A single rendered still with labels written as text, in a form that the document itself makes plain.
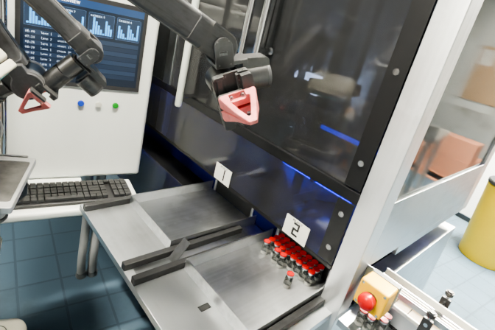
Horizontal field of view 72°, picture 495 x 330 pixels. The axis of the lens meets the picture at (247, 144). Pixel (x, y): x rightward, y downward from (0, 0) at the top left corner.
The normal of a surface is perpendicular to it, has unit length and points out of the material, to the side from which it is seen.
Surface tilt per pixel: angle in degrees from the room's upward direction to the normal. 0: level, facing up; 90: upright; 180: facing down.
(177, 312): 0
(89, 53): 99
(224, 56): 93
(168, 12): 96
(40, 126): 90
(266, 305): 0
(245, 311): 0
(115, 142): 90
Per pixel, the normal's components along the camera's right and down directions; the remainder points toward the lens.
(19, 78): 0.38, 0.54
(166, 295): 0.23, -0.91
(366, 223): -0.72, 0.07
